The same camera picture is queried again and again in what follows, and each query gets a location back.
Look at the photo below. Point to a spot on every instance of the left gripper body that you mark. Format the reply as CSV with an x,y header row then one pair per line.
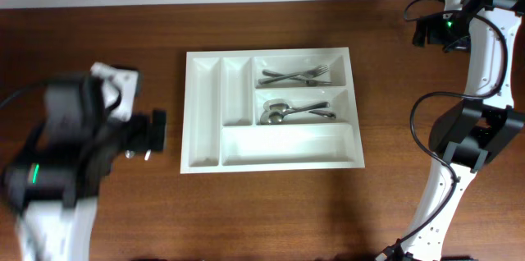
x,y
136,136

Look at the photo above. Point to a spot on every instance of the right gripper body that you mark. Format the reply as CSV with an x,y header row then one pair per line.
x,y
453,31

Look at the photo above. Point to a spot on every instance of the small steel teaspoon silver handle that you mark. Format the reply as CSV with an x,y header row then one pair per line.
x,y
147,155

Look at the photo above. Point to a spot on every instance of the small steel teaspoon dark handle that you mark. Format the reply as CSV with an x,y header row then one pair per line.
x,y
129,154

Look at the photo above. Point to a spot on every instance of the large steel spoon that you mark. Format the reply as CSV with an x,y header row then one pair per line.
x,y
281,105
274,117

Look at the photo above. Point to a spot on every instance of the steel fork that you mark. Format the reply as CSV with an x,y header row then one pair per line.
x,y
303,75
300,79

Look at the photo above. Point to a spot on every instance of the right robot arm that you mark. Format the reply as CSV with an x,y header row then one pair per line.
x,y
474,131

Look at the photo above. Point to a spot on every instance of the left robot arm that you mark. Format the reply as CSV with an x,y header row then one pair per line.
x,y
52,184

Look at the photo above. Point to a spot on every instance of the white plastic cutlery tray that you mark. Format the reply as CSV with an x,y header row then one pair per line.
x,y
224,102

